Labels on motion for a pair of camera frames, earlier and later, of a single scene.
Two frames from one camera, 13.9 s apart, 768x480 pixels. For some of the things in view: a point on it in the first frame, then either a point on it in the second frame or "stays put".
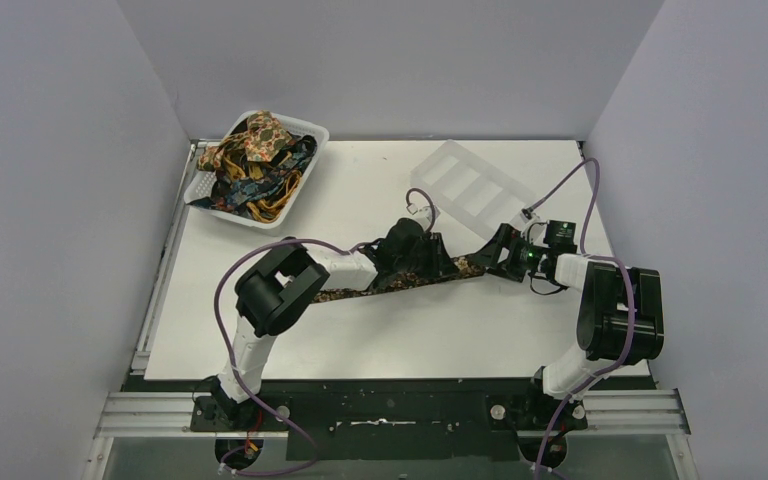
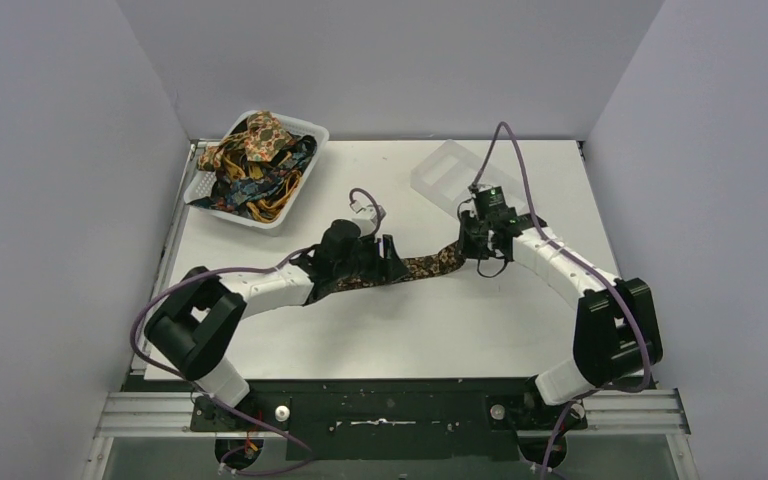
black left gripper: (438, 254) -> (383, 256)
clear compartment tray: (478, 192) stays put
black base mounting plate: (393, 420) stays put
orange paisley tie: (262, 141) stays put
